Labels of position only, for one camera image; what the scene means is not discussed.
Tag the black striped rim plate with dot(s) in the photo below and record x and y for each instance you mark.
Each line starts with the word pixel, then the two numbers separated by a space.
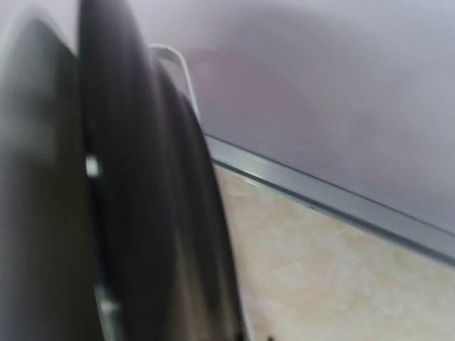
pixel 149 195

